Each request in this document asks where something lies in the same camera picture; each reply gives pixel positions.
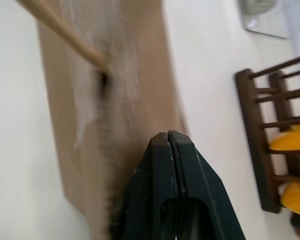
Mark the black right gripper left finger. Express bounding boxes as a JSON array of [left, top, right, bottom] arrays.
[[114, 131, 179, 240]]

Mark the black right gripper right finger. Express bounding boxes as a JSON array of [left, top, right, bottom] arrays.
[[166, 129, 246, 240]]

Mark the wooden cutting board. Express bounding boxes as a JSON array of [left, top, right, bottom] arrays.
[[14, 0, 191, 240]]

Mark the dark wooden rack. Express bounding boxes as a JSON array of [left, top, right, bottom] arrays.
[[234, 52, 300, 214]]

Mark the yellow plate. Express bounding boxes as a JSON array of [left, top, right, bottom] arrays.
[[279, 181, 300, 217], [270, 122, 300, 152]]

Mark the silver metal plate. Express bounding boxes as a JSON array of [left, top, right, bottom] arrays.
[[238, 0, 290, 40]]

